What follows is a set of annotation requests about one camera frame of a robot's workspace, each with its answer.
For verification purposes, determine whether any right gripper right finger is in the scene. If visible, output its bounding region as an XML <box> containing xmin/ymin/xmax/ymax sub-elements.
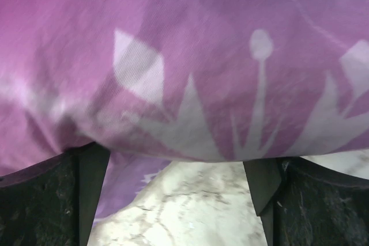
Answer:
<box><xmin>243</xmin><ymin>157</ymin><xmax>368</xmax><ymax>246</ymax></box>

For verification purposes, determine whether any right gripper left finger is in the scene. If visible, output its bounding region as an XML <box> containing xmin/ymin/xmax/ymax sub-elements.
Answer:
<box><xmin>1</xmin><ymin>143</ymin><xmax>110</xmax><ymax>246</ymax></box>

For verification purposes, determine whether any pink purple printed pillowcase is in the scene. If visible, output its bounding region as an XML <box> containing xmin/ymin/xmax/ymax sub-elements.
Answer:
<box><xmin>1</xmin><ymin>0</ymin><xmax>368</xmax><ymax>218</ymax></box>

